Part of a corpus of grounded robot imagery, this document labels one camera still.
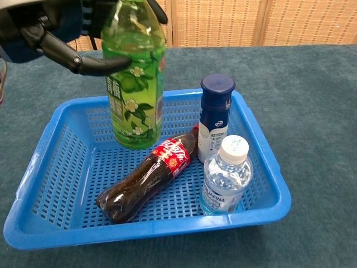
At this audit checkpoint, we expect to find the blue cap bottle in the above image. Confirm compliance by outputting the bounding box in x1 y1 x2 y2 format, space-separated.
197 73 237 164

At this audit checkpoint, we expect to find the clear water bottle white cap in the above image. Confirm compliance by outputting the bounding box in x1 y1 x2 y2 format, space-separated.
199 135 254 216

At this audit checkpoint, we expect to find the teal table mat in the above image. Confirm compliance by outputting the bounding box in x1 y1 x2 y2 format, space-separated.
0 44 357 268

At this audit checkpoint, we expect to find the bamboo folding screen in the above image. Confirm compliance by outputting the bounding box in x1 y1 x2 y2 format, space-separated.
66 0 357 52

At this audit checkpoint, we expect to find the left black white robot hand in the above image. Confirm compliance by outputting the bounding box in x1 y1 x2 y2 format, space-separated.
0 0 169 76

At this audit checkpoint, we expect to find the green soda bottle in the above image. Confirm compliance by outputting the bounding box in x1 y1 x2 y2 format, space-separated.
100 0 168 150

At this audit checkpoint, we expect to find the cola bottle red cap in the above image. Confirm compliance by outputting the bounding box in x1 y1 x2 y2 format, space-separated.
96 124 200 224

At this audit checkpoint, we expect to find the blue perforated plastic basket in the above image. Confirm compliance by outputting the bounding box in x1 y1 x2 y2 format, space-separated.
3 88 293 251

